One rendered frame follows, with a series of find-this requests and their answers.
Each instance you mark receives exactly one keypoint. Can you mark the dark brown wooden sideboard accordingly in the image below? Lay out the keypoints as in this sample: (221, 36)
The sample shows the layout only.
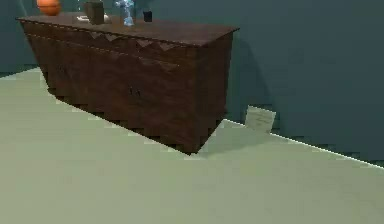
(133, 83)

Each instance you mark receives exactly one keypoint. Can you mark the small black cup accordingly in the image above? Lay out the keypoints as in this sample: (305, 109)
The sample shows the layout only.
(147, 16)

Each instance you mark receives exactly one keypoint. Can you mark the pale blue glass figurine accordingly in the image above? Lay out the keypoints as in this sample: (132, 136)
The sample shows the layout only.
(127, 13)

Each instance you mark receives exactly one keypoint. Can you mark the brown box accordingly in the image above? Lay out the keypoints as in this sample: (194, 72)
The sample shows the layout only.
(95, 12)

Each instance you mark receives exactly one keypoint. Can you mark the orange ball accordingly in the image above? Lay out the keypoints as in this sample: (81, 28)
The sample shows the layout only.
(48, 6)

